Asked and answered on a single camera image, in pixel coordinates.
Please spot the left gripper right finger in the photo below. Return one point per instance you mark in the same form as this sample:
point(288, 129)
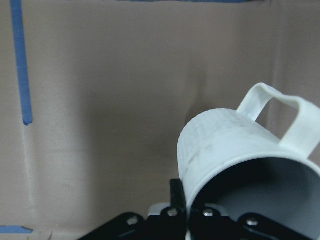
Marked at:
point(212, 222)

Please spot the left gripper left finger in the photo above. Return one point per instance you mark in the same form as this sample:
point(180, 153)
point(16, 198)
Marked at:
point(167, 222)

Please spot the white mug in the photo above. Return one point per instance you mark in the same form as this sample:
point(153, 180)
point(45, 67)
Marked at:
point(225, 157)

